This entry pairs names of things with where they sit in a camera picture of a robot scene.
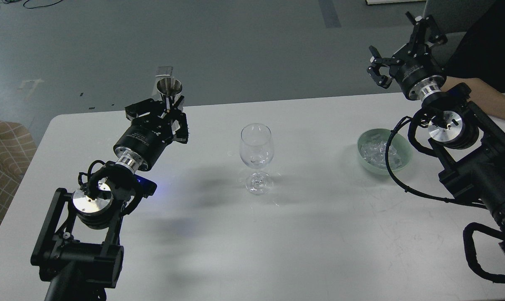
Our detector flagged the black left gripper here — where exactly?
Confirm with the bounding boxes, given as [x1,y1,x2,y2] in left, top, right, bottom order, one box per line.
[113,96,189,171]

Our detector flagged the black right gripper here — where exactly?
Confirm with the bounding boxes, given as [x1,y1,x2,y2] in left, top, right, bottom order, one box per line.
[367,11,448,100]

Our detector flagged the steel double jigger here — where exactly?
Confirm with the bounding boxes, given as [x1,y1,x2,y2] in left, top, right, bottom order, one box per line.
[156,77,184,113]

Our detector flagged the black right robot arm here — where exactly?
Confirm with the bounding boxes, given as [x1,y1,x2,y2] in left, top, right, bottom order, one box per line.
[367,12,505,284]

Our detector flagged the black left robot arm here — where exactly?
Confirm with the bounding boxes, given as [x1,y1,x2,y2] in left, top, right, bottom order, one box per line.
[30,92,189,301]

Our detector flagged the clear wine glass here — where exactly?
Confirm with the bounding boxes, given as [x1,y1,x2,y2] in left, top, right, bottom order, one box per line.
[239,122,274,196]

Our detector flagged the pile of ice cubes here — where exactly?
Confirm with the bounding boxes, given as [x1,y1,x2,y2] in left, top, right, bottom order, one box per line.
[359,140,407,170]

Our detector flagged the grey office chair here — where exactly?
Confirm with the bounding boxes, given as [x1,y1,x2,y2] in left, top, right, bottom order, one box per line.
[422,0,495,33]

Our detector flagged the person in black shirt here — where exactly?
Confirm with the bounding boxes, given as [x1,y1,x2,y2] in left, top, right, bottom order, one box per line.
[442,0,505,120]

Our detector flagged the green bowl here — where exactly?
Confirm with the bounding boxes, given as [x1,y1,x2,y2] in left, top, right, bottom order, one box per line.
[357,128,413,176]

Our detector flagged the beige checkered sofa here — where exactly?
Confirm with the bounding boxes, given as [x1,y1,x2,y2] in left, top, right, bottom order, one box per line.
[0,120,37,225]

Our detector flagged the black floor cable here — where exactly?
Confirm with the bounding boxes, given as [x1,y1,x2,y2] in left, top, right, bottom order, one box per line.
[0,0,65,17]

